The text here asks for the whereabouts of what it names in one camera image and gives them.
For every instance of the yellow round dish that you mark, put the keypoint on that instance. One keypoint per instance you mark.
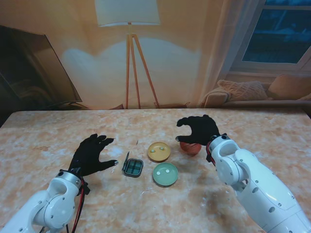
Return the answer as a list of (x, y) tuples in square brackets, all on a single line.
[(159, 155)]

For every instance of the beige sofa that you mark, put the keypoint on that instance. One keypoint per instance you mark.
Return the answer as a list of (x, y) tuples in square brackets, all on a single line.
[(216, 97)]

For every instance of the dark flat television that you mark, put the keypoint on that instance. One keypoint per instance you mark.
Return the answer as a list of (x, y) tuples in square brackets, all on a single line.
[(24, 72)]

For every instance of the white framed window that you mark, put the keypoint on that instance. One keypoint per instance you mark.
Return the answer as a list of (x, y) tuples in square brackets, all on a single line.
[(279, 36)]

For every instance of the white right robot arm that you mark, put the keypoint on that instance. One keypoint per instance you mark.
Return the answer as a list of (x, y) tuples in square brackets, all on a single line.
[(255, 184)]

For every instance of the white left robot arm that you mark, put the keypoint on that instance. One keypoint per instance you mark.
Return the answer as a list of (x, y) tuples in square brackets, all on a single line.
[(56, 201)]

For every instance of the sheer cream curtain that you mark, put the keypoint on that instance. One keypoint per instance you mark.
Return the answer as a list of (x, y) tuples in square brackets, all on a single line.
[(218, 48)]

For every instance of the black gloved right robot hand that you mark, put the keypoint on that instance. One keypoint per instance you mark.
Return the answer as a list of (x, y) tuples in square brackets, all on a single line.
[(204, 128)]

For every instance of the plain orange cushion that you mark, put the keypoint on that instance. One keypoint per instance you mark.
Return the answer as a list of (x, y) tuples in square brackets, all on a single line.
[(289, 86)]

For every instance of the cream knit cushion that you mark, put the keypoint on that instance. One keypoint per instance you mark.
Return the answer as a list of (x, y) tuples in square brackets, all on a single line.
[(243, 89)]

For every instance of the green round dish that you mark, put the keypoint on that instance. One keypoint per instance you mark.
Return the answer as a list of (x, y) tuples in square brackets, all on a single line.
[(165, 178)]

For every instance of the white tripod floor lamp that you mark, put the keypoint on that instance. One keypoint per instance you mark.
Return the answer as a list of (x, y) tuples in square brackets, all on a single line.
[(127, 12)]

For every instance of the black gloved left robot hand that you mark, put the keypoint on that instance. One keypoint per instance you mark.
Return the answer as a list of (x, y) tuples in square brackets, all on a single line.
[(87, 157)]

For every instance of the dark pill box blue lid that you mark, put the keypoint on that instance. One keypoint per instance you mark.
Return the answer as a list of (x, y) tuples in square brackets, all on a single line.
[(133, 167)]

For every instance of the red-orange bowl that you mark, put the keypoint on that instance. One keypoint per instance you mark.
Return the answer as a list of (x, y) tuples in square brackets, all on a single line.
[(192, 150)]

